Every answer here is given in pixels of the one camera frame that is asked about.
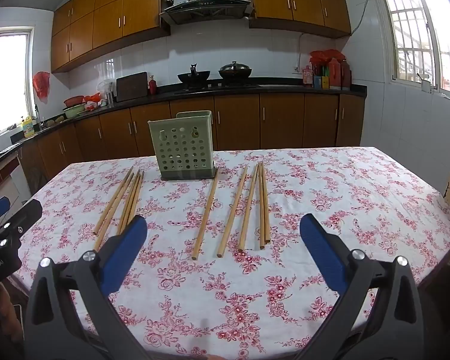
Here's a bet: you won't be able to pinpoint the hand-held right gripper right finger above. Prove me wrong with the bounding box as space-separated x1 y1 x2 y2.
296 214 424 360

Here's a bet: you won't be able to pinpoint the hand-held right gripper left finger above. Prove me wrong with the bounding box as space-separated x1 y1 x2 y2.
24 215 151 360

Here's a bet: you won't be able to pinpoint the wooden chopstick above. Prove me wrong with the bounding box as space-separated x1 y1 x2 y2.
216 165 249 259
238 163 260 254
262 163 271 244
117 172 142 235
92 166 134 236
191 167 220 261
94 170 141 252
258 162 266 251
124 170 146 231

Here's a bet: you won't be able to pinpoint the green perforated utensil holder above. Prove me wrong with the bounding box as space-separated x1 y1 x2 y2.
148 110 217 181

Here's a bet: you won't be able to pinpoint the red floral tablecloth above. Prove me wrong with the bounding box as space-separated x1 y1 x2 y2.
9 146 450 360

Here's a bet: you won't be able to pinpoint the green basin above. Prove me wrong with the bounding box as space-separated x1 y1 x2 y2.
62 104 87 119

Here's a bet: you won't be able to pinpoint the red bag on counter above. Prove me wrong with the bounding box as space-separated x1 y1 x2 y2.
83 93 102 111

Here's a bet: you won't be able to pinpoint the wooden base cabinets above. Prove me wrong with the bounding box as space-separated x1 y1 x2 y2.
17 94 366 196

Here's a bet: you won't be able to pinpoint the white plastic bag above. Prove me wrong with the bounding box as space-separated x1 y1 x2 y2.
97 79 116 100

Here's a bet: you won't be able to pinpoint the dark cutting board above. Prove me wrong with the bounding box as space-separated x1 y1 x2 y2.
115 71 149 103

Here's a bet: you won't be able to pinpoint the black kitchen countertop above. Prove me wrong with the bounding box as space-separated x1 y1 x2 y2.
0 82 368 173

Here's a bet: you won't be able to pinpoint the dark red bottle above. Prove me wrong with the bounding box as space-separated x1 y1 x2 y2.
340 60 352 91
328 59 342 91

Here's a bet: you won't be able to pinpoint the black wok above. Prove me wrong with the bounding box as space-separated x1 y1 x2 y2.
177 64 212 91

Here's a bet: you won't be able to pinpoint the gas stove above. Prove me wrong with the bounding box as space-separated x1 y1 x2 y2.
173 82 259 94

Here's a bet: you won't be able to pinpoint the red bag over bottles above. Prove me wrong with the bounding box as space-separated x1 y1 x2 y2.
309 49 346 64

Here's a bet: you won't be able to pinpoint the black pot with lid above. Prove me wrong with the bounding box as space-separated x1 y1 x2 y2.
218 61 253 86

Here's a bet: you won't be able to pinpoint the barred window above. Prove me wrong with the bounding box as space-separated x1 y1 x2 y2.
371 0 450 96

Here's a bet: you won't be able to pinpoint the window with white frame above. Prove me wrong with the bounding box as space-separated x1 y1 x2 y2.
0 26 36 145

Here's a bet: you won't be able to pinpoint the red plastic bag on wall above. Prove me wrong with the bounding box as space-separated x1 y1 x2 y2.
32 71 51 102

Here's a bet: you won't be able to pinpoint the wooden wall cabinet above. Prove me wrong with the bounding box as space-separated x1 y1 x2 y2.
50 0 171 74
247 0 352 39

